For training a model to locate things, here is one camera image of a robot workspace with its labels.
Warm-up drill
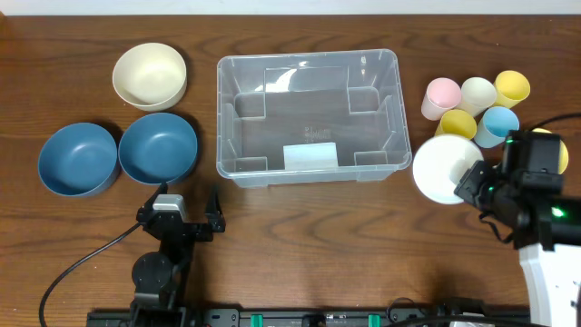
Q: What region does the white small bowl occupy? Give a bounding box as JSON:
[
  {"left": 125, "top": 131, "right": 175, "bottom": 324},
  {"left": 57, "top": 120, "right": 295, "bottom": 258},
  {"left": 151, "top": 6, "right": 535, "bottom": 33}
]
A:
[{"left": 412, "top": 134, "right": 483, "bottom": 205}]

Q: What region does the yellow cup front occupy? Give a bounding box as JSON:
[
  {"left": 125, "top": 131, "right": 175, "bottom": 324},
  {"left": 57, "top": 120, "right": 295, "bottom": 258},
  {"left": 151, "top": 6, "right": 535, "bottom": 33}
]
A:
[{"left": 435, "top": 109, "right": 478, "bottom": 139}]

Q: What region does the clear plastic storage bin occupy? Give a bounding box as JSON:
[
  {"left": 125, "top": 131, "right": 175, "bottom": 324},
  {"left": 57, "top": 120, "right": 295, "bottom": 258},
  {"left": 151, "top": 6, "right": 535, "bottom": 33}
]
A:
[{"left": 216, "top": 49, "right": 412, "bottom": 188}]

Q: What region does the yellow small bowl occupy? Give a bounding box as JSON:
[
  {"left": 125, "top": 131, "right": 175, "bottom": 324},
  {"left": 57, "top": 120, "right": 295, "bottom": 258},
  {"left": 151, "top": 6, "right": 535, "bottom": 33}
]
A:
[{"left": 533, "top": 128, "right": 569, "bottom": 174}]

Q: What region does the pink cup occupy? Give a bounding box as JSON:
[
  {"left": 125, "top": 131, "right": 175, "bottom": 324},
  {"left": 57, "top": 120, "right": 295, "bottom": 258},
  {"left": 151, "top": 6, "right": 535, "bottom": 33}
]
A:
[{"left": 421, "top": 77, "right": 462, "bottom": 121}]

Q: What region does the dark blue bowl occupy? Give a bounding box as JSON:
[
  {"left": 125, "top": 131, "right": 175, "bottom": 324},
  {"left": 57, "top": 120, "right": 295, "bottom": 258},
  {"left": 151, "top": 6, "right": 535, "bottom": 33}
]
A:
[
  {"left": 37, "top": 123, "right": 121, "bottom": 197},
  {"left": 118, "top": 113, "right": 199, "bottom": 185}
]

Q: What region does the left black cable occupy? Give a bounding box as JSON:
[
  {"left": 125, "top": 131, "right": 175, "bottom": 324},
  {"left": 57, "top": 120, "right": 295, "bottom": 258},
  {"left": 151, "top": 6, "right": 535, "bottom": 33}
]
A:
[{"left": 38, "top": 222, "right": 143, "bottom": 327}]

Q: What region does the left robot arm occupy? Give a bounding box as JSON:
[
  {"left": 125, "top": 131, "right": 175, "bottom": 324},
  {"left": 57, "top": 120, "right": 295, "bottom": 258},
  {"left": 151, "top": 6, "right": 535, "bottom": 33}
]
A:
[{"left": 128, "top": 183, "right": 226, "bottom": 327}]

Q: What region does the yellow cup back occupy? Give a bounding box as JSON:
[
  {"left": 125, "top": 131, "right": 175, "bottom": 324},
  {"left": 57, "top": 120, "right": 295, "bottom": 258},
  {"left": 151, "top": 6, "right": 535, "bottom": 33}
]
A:
[{"left": 494, "top": 70, "right": 531, "bottom": 108}]

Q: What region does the cream large bowl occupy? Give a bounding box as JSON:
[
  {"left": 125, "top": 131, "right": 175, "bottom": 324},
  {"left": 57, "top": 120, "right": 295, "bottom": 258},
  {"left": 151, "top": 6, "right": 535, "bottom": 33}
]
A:
[{"left": 112, "top": 43, "right": 187, "bottom": 112}]

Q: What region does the black cable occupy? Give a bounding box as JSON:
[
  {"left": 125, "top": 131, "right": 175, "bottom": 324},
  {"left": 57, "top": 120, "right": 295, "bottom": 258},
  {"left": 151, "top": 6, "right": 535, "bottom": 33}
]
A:
[
  {"left": 38, "top": 222, "right": 143, "bottom": 327},
  {"left": 528, "top": 112, "right": 581, "bottom": 133}
]

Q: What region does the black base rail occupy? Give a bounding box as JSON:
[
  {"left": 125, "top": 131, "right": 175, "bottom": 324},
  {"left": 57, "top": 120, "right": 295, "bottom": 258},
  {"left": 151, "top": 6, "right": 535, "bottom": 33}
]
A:
[{"left": 85, "top": 306, "right": 532, "bottom": 327}]

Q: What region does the yellow cup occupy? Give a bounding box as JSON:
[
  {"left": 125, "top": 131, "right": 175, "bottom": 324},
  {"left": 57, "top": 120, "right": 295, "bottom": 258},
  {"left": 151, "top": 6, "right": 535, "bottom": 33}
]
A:
[
  {"left": 494, "top": 70, "right": 531, "bottom": 108},
  {"left": 435, "top": 109, "right": 478, "bottom": 139}
]

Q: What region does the dark blue bowl left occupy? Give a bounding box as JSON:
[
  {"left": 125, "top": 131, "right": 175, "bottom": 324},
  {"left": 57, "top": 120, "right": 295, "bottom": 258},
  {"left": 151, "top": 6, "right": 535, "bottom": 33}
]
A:
[{"left": 37, "top": 123, "right": 121, "bottom": 197}]

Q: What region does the white label in bin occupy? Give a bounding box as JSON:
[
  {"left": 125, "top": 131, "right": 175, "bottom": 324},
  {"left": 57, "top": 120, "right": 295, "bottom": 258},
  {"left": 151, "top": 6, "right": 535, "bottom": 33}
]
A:
[{"left": 283, "top": 143, "right": 339, "bottom": 171}]

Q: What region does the cream cup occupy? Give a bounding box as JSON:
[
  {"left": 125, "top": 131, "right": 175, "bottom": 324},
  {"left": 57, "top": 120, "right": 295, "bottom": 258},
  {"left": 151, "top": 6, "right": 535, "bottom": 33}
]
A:
[{"left": 457, "top": 76, "right": 497, "bottom": 117}]

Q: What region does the dark blue bowl right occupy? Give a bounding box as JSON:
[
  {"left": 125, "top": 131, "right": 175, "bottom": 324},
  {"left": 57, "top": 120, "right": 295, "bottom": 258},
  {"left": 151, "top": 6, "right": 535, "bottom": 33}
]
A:
[{"left": 118, "top": 113, "right": 199, "bottom": 185}]

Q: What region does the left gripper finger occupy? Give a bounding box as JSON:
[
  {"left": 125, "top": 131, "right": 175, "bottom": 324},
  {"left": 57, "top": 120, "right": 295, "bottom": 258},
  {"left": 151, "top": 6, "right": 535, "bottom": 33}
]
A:
[
  {"left": 204, "top": 187, "right": 226, "bottom": 233},
  {"left": 143, "top": 182, "right": 168, "bottom": 210}
]

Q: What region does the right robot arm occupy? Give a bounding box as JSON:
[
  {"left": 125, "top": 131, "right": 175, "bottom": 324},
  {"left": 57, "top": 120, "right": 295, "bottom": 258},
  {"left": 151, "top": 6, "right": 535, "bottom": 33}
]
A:
[{"left": 454, "top": 161, "right": 580, "bottom": 326}]

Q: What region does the light blue cup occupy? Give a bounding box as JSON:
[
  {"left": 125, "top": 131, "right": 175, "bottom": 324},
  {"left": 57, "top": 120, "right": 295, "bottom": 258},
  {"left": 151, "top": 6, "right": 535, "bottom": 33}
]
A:
[{"left": 474, "top": 106, "right": 520, "bottom": 148}]

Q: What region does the right black cable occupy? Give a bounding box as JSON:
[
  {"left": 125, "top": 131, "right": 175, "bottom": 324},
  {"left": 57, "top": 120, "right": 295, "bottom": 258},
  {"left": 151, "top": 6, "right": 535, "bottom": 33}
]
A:
[{"left": 528, "top": 112, "right": 581, "bottom": 133}]

